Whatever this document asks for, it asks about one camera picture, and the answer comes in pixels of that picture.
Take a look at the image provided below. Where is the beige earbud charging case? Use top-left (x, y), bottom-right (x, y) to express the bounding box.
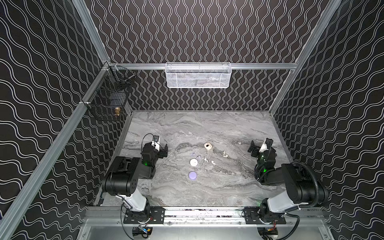
top-left (204, 143), bottom-right (213, 151)

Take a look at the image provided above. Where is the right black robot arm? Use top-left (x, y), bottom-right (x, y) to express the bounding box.
top-left (248, 138), bottom-right (329, 223)

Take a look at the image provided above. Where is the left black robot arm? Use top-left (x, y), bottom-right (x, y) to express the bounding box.
top-left (102, 141), bottom-right (168, 219)

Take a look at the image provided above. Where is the white round disc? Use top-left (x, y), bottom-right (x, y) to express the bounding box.
top-left (190, 159), bottom-right (199, 167)

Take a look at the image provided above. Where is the purple round disc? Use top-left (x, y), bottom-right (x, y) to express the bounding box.
top-left (188, 171), bottom-right (198, 181)

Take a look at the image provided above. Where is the clear plastic earbud tray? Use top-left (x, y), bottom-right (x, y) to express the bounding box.
top-left (196, 150), bottom-right (215, 165)

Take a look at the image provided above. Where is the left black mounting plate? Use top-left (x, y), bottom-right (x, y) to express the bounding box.
top-left (123, 207), bottom-right (165, 225)

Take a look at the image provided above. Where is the black mounting plate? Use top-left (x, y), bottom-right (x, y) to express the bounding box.
top-left (241, 207), bottom-right (286, 225)
top-left (123, 207), bottom-right (165, 225)

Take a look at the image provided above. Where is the brass fitting in basket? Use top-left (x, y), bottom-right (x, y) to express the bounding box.
top-left (115, 107), bottom-right (121, 117)

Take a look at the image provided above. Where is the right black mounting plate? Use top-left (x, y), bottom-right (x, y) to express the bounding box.
top-left (241, 207), bottom-right (286, 225)

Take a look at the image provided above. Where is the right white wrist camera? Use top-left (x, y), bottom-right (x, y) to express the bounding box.
top-left (259, 142), bottom-right (268, 153)

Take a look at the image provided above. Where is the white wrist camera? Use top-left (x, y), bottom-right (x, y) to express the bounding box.
top-left (152, 135), bottom-right (160, 148)
top-left (259, 142), bottom-right (268, 153)

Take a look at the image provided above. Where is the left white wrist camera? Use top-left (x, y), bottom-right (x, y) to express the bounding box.
top-left (152, 135), bottom-right (160, 148)

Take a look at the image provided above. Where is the black wire wall basket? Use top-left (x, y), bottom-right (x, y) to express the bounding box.
top-left (86, 66), bottom-right (137, 122)

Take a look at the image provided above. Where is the white mesh wall basket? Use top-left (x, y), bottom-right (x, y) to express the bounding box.
top-left (165, 62), bottom-right (232, 89)

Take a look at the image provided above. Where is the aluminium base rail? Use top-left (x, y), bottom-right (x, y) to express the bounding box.
top-left (77, 206), bottom-right (334, 240)

